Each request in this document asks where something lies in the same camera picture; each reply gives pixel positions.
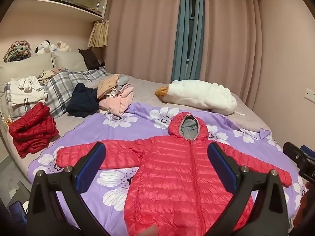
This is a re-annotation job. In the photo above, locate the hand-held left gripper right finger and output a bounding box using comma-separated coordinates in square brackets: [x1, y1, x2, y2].
[205, 142, 289, 236]

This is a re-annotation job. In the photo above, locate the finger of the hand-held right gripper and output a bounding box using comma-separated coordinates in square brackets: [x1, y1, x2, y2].
[283, 141, 315, 185]
[300, 145, 315, 159]

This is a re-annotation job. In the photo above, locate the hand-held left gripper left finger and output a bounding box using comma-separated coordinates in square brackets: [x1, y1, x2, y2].
[27, 142, 116, 236]

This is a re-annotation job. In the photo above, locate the red hooded puffer jacket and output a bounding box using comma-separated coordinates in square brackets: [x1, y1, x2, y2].
[55, 112, 292, 236]

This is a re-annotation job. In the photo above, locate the pink clothes pile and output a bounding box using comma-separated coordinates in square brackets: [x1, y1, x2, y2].
[98, 85, 134, 116]

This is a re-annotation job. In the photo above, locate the pile of patterned clothes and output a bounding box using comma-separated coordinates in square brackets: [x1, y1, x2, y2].
[4, 40, 32, 63]

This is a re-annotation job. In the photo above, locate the navy blue garment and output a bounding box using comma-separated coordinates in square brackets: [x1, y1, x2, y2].
[66, 83, 100, 118]

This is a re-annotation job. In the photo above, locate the stack of folded red jackets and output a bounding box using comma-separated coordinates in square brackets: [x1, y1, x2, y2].
[8, 102, 60, 158]

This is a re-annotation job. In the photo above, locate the purple floral blanket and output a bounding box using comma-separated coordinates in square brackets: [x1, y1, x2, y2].
[28, 102, 308, 236]

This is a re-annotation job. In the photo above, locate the white goose plush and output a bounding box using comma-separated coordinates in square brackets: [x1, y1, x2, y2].
[155, 80, 238, 116]

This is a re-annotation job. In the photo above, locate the tan garment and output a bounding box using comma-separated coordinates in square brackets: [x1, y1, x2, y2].
[97, 74, 120, 99]

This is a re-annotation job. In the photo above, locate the plaid pillow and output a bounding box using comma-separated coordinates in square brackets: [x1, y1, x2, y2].
[45, 67, 109, 120]

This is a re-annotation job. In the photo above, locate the grey garment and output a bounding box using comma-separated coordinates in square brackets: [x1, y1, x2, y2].
[117, 76, 130, 91]

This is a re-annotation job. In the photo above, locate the folded white shirt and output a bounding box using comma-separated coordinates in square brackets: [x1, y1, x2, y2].
[10, 79, 48, 107]

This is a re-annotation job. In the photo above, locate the cartoon print cloth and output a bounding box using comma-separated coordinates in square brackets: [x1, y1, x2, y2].
[38, 67, 68, 85]

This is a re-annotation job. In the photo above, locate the crumpled white garment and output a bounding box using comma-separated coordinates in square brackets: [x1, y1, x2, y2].
[18, 76, 44, 92]

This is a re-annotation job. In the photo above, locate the black garment by headboard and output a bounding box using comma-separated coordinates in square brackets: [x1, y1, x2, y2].
[79, 48, 106, 70]

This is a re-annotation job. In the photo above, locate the small beige headboard cushion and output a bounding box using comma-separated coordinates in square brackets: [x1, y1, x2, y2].
[52, 51, 88, 71]

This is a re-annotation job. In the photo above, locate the large beige headboard cushion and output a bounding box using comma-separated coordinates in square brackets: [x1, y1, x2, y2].
[0, 54, 56, 85]

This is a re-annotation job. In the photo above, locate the cream plush toy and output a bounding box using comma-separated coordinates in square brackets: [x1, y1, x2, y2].
[56, 41, 72, 52]

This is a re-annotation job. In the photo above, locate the black and white plush dog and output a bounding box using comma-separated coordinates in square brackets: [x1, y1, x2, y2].
[36, 41, 57, 55]

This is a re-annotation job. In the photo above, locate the pink curtain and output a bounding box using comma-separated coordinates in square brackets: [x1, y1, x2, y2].
[103, 0, 184, 82]
[197, 0, 262, 101]

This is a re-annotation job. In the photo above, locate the yellow pleated cloth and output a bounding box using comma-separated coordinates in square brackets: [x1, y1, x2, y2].
[88, 20, 109, 48]

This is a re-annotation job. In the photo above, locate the blue grey curtain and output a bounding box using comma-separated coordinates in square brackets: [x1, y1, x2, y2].
[171, 0, 206, 84]

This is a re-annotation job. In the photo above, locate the white wall socket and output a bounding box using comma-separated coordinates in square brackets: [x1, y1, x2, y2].
[304, 88, 315, 102]

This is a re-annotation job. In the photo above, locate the white wall shelf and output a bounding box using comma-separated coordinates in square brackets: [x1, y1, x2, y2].
[7, 0, 116, 22]

